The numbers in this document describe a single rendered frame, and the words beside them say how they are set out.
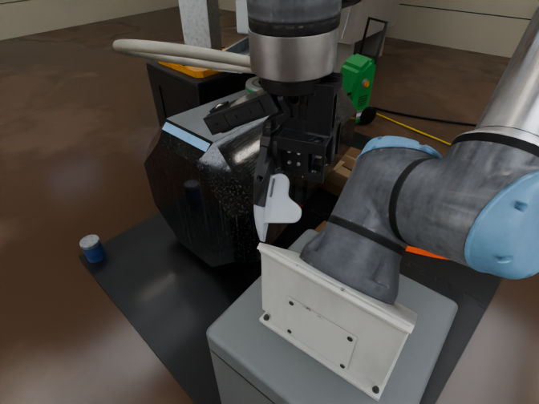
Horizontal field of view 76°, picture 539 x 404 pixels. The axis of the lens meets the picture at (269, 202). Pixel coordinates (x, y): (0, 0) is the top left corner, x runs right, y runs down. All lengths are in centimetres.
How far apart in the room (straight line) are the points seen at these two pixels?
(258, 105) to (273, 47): 8
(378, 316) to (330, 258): 13
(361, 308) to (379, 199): 18
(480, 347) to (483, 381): 16
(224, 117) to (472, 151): 34
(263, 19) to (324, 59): 7
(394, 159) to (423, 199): 11
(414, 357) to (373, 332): 22
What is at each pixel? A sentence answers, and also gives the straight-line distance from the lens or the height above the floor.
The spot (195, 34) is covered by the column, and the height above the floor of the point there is 94.
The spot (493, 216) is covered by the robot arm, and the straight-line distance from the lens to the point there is 50.
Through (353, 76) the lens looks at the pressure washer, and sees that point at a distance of 326.
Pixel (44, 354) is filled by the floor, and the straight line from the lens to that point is 196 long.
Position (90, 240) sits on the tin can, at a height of 15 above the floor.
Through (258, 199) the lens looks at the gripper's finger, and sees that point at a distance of 42.
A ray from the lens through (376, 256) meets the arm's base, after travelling 61.
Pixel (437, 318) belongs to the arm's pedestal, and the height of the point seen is 85.
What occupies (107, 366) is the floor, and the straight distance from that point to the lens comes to 180.
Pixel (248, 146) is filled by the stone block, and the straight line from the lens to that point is 152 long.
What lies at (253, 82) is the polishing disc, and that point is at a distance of 186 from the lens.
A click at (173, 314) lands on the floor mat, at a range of 182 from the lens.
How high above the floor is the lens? 150
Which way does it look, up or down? 39 degrees down
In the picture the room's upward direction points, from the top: straight up
